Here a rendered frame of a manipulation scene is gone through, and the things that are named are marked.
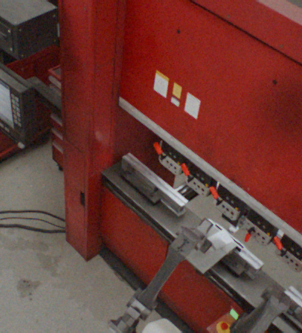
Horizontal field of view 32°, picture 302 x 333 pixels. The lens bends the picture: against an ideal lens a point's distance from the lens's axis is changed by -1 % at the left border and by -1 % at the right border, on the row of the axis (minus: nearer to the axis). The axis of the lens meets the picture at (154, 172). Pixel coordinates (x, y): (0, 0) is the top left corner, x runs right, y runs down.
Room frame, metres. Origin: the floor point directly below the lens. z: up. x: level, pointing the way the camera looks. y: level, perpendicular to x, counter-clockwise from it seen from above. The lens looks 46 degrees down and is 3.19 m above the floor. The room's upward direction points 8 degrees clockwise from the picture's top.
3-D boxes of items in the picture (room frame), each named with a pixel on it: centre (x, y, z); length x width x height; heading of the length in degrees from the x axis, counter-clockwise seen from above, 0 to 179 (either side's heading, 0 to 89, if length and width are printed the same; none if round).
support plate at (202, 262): (1.66, -0.33, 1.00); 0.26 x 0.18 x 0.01; 140
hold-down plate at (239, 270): (1.70, -0.42, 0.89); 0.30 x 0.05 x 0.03; 50
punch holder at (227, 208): (1.79, -0.40, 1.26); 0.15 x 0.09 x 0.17; 50
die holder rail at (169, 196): (2.13, 0.00, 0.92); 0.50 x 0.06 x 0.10; 50
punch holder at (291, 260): (1.53, -0.71, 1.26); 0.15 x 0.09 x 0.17; 50
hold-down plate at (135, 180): (2.12, 0.07, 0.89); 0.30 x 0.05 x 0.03; 50
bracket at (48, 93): (2.40, 0.75, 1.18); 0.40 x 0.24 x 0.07; 50
